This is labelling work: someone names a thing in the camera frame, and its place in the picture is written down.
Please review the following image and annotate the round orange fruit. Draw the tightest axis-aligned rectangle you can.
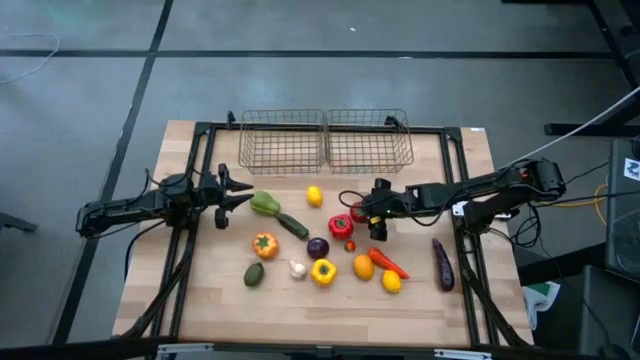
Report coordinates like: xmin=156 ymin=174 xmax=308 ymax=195
xmin=352 ymin=254 xmax=376 ymax=282

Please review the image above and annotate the copper wire basket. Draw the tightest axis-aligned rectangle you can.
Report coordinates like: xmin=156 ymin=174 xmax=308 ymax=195
xmin=237 ymin=108 xmax=328 ymax=176
xmin=324 ymin=108 xmax=416 ymax=176

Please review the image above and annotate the red bell pepper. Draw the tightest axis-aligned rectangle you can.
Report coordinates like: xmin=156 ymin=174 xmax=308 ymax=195
xmin=327 ymin=213 xmax=355 ymax=241

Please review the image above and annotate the purple eggplant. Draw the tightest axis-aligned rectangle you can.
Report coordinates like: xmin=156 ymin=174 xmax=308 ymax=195
xmin=431 ymin=237 xmax=456 ymax=293

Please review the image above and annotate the dark green cucumber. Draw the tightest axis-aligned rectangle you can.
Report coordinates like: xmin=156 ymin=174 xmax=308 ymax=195
xmin=276 ymin=212 xmax=311 ymax=241

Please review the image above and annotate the black cable bundle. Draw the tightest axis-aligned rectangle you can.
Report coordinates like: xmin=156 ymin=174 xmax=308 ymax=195
xmin=509 ymin=202 xmax=549 ymax=250

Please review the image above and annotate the black computer case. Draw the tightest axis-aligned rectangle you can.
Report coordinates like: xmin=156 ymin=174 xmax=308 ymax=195
xmin=604 ymin=137 xmax=640 ymax=281

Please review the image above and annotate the yellow bell pepper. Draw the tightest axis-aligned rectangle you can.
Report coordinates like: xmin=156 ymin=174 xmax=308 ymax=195
xmin=310 ymin=258 xmax=339 ymax=288

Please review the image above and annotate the black furniture foot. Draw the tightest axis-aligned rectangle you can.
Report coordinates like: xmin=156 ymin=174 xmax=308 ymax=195
xmin=0 ymin=211 xmax=39 ymax=234

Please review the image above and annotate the orange persimmon green calyx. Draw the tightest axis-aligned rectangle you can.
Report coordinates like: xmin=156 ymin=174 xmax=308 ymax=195
xmin=251 ymin=231 xmax=280 ymax=261

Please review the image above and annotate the metal corner bracket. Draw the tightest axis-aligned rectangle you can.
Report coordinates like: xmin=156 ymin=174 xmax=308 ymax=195
xmin=155 ymin=342 xmax=215 ymax=360
xmin=433 ymin=348 xmax=494 ymax=360

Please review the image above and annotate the green avocado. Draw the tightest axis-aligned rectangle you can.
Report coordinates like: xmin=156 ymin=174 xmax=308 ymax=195
xmin=243 ymin=261 xmax=266 ymax=289

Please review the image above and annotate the orange carrot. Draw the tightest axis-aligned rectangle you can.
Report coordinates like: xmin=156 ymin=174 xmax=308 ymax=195
xmin=367 ymin=247 xmax=411 ymax=281

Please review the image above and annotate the green ribbed squash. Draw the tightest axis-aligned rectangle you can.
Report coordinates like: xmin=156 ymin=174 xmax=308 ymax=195
xmin=249 ymin=190 xmax=282 ymax=218

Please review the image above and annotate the black aluminium table frame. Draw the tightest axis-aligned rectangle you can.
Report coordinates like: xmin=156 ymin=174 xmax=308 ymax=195
xmin=117 ymin=110 xmax=534 ymax=351

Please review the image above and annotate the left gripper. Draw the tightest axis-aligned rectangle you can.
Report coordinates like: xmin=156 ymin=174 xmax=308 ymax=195
xmin=197 ymin=162 xmax=255 ymax=231

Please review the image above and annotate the white green cloth bag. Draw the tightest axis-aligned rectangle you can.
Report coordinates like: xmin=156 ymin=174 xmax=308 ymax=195
xmin=522 ymin=280 xmax=562 ymax=331

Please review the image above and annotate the purple onion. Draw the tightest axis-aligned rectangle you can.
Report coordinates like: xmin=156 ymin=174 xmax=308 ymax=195
xmin=306 ymin=237 xmax=331 ymax=261

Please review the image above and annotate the yellow cable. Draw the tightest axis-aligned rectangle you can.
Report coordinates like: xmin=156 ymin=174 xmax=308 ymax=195
xmin=549 ymin=183 xmax=609 ymax=227

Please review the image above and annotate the black desk frame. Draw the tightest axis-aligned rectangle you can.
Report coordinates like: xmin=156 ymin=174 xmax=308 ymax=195
xmin=501 ymin=0 xmax=640 ymax=137

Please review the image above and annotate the dark grey cabinet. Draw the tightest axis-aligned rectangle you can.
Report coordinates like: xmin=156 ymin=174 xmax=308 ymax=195
xmin=579 ymin=264 xmax=640 ymax=360

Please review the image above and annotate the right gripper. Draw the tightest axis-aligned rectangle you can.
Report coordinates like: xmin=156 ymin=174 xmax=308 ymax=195
xmin=351 ymin=177 xmax=409 ymax=243

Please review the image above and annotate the thin white floor cable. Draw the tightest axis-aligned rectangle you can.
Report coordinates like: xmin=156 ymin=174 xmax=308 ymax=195
xmin=0 ymin=32 xmax=61 ymax=85

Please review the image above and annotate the black power cable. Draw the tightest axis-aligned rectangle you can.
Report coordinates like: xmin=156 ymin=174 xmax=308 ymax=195
xmin=123 ymin=219 xmax=167 ymax=284

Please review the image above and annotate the thick white cable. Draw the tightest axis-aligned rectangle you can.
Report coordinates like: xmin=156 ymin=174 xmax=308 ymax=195
xmin=499 ymin=87 xmax=640 ymax=170

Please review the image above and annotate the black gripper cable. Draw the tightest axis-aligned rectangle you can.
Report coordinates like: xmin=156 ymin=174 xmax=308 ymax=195
xmin=338 ymin=189 xmax=374 ymax=211

